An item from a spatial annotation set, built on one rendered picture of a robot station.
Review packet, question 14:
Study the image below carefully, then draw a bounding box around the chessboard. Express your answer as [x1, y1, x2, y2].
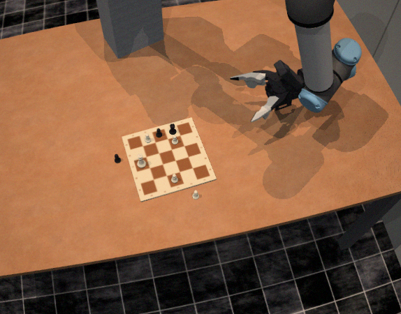
[122, 118, 217, 202]

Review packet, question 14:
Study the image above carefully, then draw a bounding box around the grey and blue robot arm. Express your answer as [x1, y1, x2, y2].
[274, 0, 362, 113]

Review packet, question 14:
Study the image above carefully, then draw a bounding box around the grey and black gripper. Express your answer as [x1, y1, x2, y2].
[230, 68, 305, 122]

